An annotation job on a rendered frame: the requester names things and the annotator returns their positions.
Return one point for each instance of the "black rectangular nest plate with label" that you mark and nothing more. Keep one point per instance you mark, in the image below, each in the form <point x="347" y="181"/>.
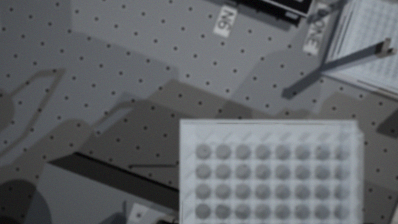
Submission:
<point x="290" y="11"/>

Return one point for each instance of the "light grey label plate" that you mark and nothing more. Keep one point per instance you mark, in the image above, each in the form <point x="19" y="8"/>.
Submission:
<point x="225" y="20"/>

